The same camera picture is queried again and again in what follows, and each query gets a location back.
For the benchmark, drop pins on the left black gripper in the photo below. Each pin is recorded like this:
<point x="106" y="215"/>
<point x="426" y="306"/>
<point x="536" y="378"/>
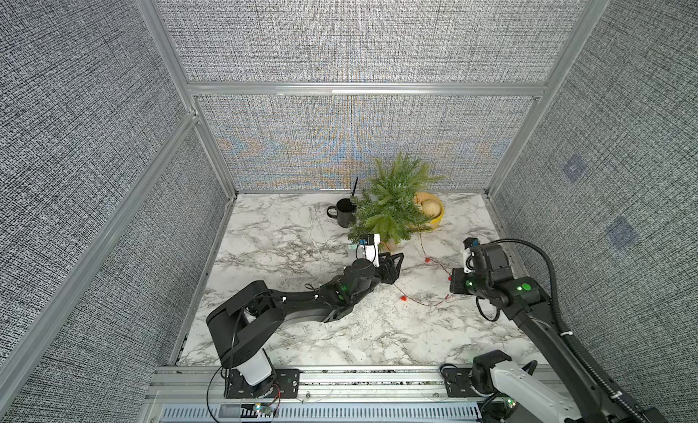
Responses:
<point x="386" y="269"/>

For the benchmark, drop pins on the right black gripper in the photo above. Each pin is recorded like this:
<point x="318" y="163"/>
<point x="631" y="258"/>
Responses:
<point x="457" y="275"/>

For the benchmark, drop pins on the red string lights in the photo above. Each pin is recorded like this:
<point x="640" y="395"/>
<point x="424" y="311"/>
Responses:
<point x="424" y="279"/>

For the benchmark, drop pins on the small green christmas tree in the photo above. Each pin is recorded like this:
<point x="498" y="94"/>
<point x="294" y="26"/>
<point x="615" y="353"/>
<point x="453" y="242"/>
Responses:
<point x="387" y="205"/>

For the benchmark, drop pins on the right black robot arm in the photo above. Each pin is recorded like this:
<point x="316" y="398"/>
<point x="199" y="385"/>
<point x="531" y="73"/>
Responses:
<point x="593" y="395"/>

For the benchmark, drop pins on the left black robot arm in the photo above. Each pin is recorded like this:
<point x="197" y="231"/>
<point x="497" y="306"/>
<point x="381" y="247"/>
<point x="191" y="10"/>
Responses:
<point x="242" y="325"/>

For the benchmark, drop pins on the left steamed bun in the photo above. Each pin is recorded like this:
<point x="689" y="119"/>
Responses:
<point x="432" y="209"/>

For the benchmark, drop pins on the yellow bamboo steamer basket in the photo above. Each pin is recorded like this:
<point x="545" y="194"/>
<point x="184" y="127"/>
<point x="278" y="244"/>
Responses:
<point x="422" y="196"/>

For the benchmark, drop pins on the black mug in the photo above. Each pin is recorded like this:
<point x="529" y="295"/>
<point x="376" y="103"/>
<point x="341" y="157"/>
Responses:
<point x="344" y="212"/>

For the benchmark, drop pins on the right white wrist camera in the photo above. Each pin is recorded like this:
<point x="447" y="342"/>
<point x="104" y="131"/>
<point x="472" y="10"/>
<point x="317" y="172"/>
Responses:
<point x="468" y="256"/>

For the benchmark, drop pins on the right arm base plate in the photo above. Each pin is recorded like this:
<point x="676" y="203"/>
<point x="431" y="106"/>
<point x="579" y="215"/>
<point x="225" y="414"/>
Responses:
<point x="457" y="382"/>

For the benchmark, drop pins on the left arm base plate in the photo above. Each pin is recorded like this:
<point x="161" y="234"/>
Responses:
<point x="283" y="384"/>

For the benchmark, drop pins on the aluminium front rail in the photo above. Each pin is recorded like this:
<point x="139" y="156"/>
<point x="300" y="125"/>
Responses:
<point x="324" y="394"/>

